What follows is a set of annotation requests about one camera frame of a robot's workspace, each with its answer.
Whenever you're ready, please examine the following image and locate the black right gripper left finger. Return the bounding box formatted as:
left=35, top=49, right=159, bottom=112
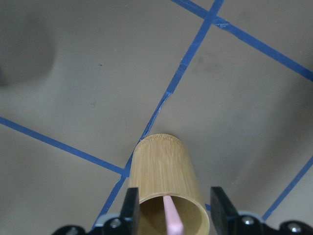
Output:
left=97, top=188, right=140, bottom=235

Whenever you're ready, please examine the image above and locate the bamboo cup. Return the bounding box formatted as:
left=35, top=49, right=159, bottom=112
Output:
left=128, top=134, right=210, bottom=235

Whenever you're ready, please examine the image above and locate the pink chopstick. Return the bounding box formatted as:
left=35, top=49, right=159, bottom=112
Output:
left=163, top=195, right=184, bottom=235

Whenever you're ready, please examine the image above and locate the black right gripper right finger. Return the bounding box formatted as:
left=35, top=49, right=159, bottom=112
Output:
left=210, top=186, right=267, bottom=235

